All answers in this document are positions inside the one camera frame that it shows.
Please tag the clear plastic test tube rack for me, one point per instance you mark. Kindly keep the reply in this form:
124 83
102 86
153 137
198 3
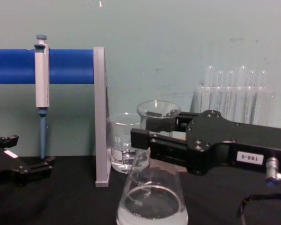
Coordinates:
199 100

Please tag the clear test tube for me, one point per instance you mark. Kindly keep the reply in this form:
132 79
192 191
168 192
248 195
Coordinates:
251 78
219 78
230 78
262 78
242 75

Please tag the blue and grey pipette stand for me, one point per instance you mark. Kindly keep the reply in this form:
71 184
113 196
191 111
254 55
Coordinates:
70 66

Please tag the black table cloth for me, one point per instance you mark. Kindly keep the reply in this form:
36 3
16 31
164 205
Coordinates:
61 206

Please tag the clear glass beaker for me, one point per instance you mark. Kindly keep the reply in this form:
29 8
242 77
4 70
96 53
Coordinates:
121 145

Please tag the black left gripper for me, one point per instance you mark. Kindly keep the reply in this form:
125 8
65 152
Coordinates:
2 166

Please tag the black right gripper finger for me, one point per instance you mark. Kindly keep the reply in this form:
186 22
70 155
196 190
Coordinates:
140 138

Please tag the clear glass conical flask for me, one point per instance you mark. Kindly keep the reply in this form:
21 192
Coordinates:
152 201

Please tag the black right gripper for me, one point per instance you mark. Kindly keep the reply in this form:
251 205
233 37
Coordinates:
224 140

